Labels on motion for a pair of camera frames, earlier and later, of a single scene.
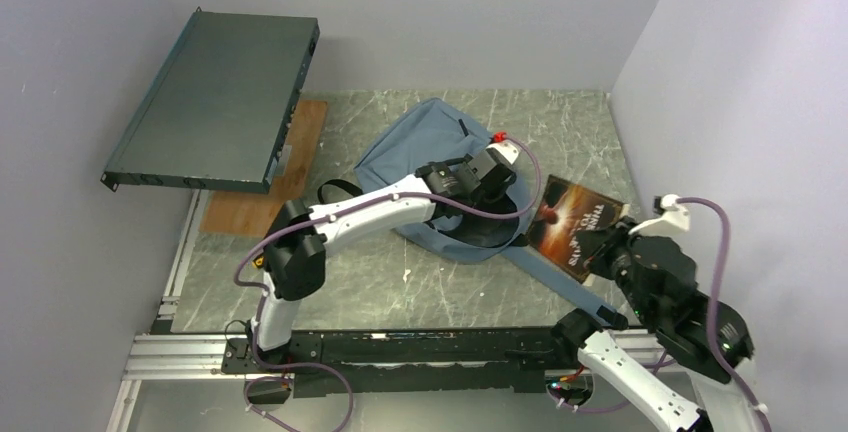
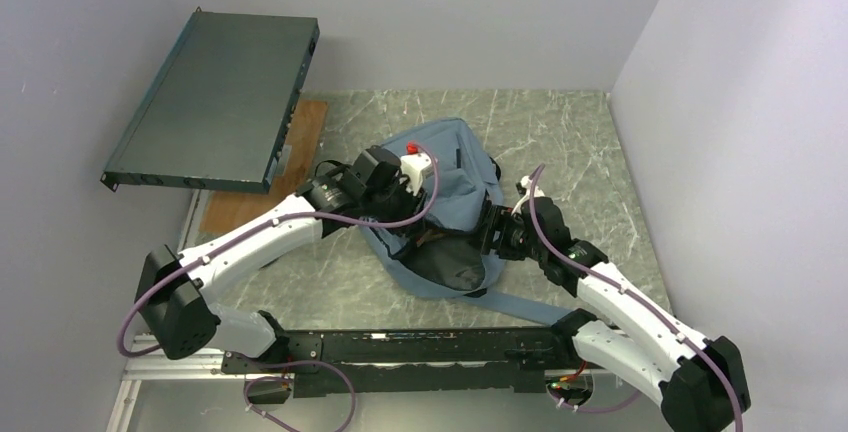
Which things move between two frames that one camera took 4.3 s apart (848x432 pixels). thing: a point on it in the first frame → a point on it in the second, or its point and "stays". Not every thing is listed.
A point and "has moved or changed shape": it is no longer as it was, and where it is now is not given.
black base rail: [412, 363] stays
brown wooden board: [250, 214] stays
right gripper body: [609, 258] → [513, 241]
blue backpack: [438, 134] has moved or changed shape
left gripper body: [475, 199] → [396, 204]
